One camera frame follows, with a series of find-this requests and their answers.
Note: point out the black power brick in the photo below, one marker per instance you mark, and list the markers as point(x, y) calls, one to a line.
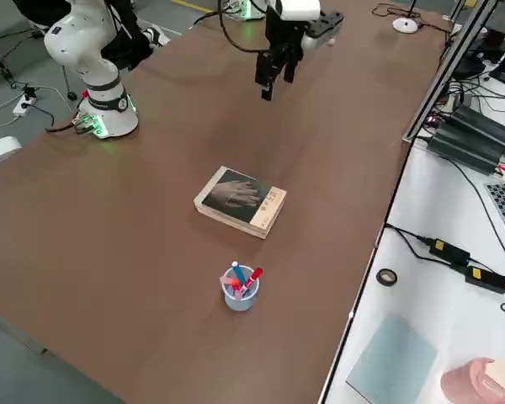
point(484, 124)
point(467, 149)

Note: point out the person's black white shoe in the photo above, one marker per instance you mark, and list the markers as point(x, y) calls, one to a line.
point(157, 35)

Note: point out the pink round container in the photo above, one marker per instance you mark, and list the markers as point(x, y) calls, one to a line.
point(471, 383)

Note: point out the green and white book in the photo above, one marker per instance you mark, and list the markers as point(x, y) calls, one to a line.
point(252, 232)

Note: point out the pink highlighter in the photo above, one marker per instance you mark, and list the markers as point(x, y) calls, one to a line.
point(228, 281)

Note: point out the red marker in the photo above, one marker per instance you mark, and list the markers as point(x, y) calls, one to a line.
point(252, 278)

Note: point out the dark book with hands cover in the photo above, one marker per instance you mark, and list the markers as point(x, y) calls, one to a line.
point(240, 198)

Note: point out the blue and white marker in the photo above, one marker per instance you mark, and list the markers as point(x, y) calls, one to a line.
point(238, 271)

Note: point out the white power strip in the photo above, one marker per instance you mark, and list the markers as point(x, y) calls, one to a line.
point(24, 105)

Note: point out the black power adapter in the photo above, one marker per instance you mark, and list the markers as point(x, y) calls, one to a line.
point(486, 278)
point(448, 250)

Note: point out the circuit board with red light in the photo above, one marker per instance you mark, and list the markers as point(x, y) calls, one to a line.
point(432, 120)

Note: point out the black tape roll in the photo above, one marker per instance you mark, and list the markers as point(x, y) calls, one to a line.
point(380, 276)

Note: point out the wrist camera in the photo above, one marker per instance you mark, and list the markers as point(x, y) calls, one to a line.
point(324, 25)

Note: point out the white desk lamp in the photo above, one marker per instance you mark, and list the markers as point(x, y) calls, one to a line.
point(405, 25)

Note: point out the pale blue pad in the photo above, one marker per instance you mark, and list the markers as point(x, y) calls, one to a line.
point(393, 362)

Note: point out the aluminium frame post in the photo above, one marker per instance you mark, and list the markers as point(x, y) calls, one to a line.
point(446, 71)

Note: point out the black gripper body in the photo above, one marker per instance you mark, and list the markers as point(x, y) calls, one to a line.
point(284, 31)

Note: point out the person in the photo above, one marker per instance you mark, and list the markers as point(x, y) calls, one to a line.
point(124, 33)

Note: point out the orange highlighter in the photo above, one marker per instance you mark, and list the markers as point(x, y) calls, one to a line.
point(235, 283)

